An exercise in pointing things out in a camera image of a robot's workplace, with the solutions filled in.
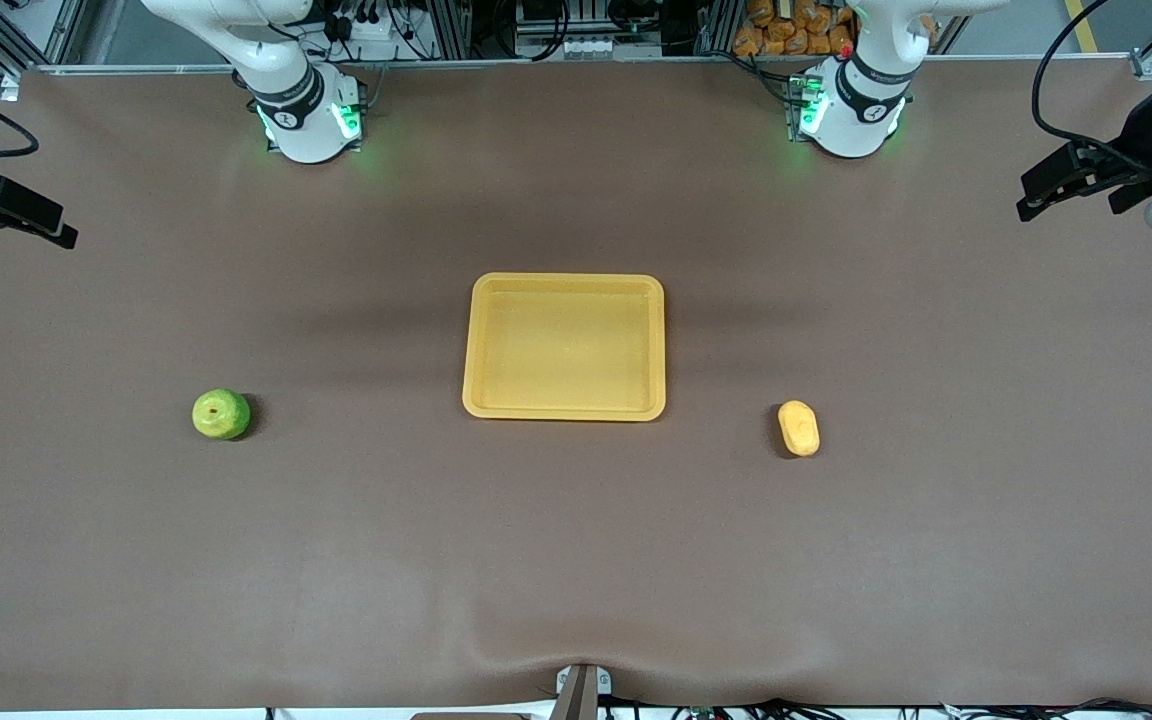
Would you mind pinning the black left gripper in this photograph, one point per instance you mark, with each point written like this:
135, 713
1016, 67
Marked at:
1139, 147

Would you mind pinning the green apple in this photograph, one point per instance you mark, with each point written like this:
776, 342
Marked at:
221, 415

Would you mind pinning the yellow potato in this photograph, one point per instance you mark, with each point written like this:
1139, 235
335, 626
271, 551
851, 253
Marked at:
799, 430

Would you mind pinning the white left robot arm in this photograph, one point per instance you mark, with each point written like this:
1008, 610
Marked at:
851, 120

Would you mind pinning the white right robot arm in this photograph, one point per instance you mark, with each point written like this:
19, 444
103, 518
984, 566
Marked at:
306, 130

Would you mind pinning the yellow plastic tray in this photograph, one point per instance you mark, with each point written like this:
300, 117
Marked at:
564, 350

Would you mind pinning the white power strip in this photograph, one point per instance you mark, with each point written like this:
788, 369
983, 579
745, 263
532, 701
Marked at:
376, 28

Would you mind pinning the brown table mat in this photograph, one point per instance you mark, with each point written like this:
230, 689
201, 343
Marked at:
576, 550

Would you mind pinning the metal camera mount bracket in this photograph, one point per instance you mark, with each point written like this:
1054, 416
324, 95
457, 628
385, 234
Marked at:
581, 690

